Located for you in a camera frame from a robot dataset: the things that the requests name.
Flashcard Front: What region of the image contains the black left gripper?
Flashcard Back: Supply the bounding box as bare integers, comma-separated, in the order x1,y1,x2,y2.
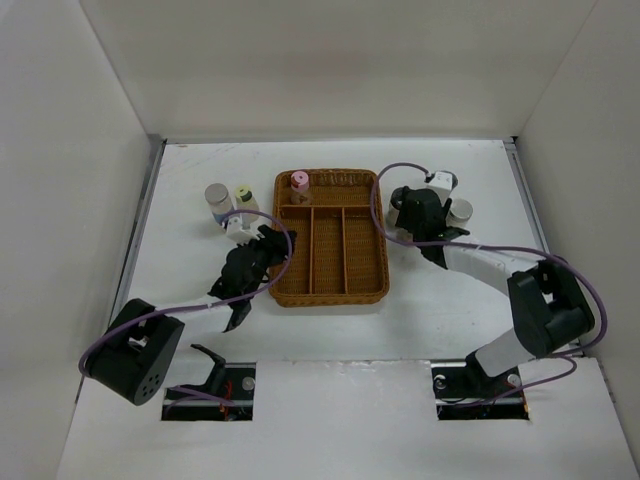
237,225,295,300

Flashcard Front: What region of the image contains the grey cap bottle blue label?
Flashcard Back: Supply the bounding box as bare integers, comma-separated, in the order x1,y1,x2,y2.
447,198,474,229

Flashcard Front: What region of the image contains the yellow cap spice bottle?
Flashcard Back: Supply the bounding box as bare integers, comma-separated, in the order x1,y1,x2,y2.
234,185,260,228

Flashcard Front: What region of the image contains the pink cap spice bottle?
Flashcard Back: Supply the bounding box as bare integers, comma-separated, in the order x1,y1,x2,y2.
290,170,312,205

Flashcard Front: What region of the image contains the silver cap bottle blue label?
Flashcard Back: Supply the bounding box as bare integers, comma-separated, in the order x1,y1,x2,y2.
204,183,234,228

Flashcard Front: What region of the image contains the dark cap tan spice bottle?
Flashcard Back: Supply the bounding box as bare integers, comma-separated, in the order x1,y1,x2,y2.
386,186,408,229

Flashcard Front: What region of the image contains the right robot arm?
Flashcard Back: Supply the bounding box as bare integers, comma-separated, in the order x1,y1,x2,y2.
271,187,595,396

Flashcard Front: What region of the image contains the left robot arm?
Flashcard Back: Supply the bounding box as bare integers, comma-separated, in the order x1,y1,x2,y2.
79,225,297,406

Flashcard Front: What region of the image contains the brown wicker divided basket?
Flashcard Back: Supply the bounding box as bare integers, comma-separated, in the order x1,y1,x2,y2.
269,169,390,308

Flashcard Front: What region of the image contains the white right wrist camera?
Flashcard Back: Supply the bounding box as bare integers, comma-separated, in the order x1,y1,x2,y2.
425,170,459,205

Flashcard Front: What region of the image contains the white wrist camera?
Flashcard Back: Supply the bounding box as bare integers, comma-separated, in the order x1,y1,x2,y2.
425,170,459,205
225,214,259,245

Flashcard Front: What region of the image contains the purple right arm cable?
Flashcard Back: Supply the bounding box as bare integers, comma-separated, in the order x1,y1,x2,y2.
369,160,609,406

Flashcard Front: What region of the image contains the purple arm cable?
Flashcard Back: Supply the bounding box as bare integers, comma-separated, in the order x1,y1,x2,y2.
369,160,609,406
79,209,301,406

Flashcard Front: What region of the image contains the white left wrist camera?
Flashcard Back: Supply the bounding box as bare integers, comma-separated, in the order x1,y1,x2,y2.
225,214,259,245

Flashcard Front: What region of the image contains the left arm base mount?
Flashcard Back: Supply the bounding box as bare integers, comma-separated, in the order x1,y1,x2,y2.
161,344,257,422

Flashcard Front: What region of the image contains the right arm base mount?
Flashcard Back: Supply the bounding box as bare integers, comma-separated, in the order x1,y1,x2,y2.
431,361,529,421

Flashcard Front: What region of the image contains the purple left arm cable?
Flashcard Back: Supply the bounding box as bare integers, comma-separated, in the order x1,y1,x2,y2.
79,209,301,406

